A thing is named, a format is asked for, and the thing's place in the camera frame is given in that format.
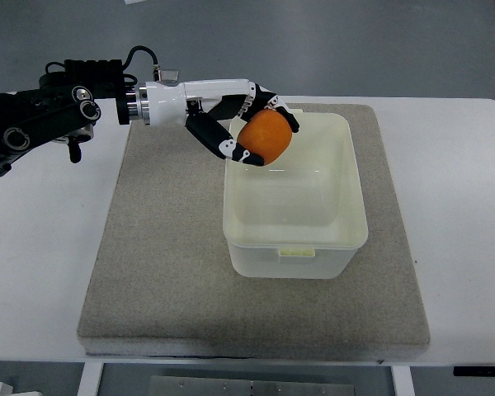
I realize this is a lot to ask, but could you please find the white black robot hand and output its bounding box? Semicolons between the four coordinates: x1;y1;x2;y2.
140;79;299;167

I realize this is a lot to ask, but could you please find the grey metal plate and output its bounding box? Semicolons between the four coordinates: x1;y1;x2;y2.
148;375;356;396

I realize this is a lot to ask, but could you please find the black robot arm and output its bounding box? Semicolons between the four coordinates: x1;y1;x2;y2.
0;45;159;177

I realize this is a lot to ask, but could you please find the small clear floor plate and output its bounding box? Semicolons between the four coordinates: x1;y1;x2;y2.
159;69;179;83

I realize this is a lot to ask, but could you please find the grey felt mat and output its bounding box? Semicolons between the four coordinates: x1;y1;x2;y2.
78;104;430;361

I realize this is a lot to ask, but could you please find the white table frame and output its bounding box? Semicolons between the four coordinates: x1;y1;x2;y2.
77;362;416;396

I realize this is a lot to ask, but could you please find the white plastic box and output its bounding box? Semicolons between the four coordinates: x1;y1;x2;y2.
223;110;368;279

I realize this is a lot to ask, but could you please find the small white block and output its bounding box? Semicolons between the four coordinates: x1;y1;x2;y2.
0;382;13;396

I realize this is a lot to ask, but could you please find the black table control panel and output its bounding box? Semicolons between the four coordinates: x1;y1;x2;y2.
453;365;495;378

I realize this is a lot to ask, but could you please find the orange fruit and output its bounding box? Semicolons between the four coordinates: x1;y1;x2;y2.
237;109;292;165

